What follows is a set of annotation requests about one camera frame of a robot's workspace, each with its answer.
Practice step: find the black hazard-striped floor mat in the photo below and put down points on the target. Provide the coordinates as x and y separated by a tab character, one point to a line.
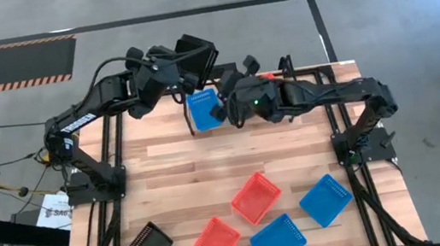
1	67

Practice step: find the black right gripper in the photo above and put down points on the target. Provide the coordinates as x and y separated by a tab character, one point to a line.
242	94

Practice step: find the white printed paper sheet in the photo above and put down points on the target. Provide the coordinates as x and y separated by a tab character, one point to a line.
54	215

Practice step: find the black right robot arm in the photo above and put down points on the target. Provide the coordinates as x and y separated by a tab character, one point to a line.
336	91

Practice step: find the black perforated floor grate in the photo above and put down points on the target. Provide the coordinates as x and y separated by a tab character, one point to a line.
227	69

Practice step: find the wooden shelf with black frame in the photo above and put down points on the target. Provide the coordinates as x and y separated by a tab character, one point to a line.
189	121

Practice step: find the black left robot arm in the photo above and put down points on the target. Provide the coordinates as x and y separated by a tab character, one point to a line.
81	118

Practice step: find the black aluminium table frame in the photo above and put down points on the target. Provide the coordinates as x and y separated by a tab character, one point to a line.
312	72

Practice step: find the blue plastic basket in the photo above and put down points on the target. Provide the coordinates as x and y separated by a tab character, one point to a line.
201	112
278	242
326	200

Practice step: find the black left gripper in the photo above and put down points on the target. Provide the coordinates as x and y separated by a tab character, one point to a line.
153	76

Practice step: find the black desk foot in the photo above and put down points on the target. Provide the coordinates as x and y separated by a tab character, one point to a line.
24	234

